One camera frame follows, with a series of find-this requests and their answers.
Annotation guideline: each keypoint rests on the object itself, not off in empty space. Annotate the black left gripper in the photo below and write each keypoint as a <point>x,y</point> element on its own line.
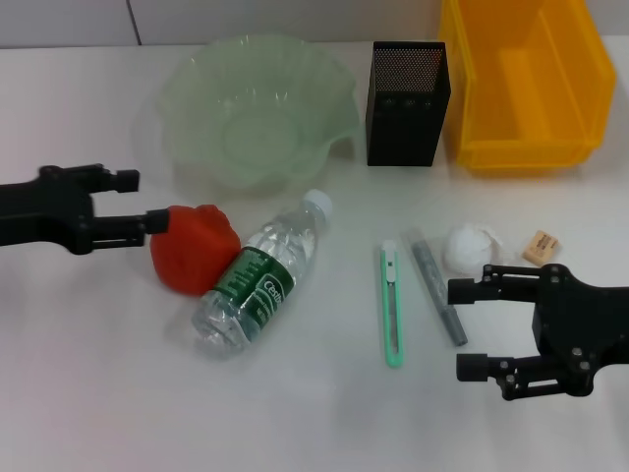
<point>44,211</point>

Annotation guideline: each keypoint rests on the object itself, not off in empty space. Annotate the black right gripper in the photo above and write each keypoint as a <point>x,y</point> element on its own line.
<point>580,329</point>

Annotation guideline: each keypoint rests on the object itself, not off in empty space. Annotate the grey marker pen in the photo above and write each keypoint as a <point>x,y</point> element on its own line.
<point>435,287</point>

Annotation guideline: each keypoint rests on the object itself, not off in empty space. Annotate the white paper ball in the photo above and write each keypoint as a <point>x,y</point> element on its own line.
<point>467,248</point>

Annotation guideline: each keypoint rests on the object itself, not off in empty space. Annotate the beige eraser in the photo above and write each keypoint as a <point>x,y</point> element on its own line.
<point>540,248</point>

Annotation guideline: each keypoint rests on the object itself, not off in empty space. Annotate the mint green utility knife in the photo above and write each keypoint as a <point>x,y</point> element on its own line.
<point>392,305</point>

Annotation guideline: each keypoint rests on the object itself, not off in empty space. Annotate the clear water bottle green label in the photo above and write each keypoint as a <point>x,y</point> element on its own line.
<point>255,280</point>

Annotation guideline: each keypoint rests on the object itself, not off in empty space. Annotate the translucent green wavy fruit plate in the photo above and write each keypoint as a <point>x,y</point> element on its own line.
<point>255,113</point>

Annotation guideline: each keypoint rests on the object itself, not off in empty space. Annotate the black mesh pen holder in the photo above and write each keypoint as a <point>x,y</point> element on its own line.
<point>405,118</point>

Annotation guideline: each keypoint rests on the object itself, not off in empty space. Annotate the yellow plastic bin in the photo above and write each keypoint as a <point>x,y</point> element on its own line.
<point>535,88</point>

